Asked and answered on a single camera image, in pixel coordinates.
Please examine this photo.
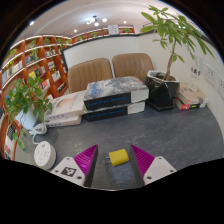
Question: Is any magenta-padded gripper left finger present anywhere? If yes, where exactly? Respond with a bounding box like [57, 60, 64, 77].
[50, 143, 99, 188]

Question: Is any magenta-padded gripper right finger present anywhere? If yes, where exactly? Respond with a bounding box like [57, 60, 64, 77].
[129, 144, 177, 187]

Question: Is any yellow charger block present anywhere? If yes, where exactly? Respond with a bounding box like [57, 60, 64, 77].
[105, 148, 130, 167]

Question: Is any round white power strip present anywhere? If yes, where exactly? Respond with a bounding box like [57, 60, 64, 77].
[33, 140, 58, 170]

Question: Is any red and black book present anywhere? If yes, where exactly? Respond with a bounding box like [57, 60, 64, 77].
[174, 98, 203, 111]

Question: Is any thick dark-covered book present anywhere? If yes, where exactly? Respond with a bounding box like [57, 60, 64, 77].
[83, 100, 147, 123]
[83, 75, 150, 111]

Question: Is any small tree in black pot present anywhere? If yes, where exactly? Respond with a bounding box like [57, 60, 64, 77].
[139, 4, 216, 111]

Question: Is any beige book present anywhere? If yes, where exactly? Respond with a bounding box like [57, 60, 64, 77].
[178, 82, 210, 105]

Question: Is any pothos plant in white pot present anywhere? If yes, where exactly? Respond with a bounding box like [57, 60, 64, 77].
[3, 75, 54, 151]

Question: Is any tan leather chair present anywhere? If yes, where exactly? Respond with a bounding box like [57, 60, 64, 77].
[67, 57, 114, 94]
[111, 52, 155, 83]

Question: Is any clear stand-up sign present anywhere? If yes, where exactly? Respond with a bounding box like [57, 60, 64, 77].
[189, 56, 203, 91]

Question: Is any long orange-brown bookshelf unit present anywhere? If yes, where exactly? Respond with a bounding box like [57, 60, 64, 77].
[0, 34, 73, 161]

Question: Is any white partition with black rim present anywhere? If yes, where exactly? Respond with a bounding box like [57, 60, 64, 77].
[62, 31, 224, 141]

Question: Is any short orange-brown shelf unit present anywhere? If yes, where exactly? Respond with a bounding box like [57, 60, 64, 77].
[70, 25, 136, 44]

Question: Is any white sign board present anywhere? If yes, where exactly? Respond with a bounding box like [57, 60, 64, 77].
[107, 23, 120, 36]

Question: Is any ceiling chandelier with round bulbs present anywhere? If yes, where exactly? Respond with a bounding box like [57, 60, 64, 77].
[85, 15, 108, 28]

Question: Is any white power strip cable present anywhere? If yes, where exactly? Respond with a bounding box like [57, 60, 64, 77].
[28, 123, 48, 145]

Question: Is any white wall socket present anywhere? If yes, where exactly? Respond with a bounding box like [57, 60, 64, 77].
[205, 65, 218, 87]
[216, 74, 224, 98]

